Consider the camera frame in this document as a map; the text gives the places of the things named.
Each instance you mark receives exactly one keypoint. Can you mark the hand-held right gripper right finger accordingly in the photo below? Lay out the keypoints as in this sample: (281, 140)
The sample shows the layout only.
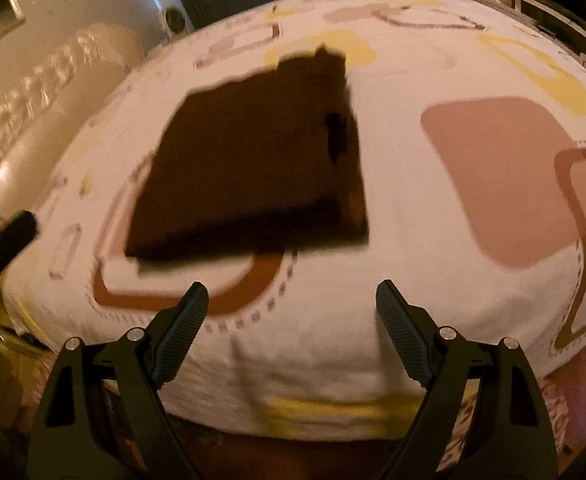
(403, 332)

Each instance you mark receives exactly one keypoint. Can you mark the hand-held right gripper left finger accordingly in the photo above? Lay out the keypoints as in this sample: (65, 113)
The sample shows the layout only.
(183, 330)

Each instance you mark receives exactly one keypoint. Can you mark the brown plaid top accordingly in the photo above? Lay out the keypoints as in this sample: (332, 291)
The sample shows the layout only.
(248, 160)

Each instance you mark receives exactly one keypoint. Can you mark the bed with patterned sheet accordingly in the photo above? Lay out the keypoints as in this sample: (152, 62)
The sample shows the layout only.
(448, 310)

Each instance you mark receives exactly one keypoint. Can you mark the cream tufted leather headboard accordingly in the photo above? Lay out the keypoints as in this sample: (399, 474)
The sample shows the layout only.
(48, 125)

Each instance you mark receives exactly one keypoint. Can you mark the small white fan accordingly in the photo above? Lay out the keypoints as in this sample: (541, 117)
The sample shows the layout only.
(174, 20)

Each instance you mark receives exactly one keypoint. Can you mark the white television stand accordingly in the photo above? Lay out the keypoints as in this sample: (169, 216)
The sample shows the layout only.
(553, 20)

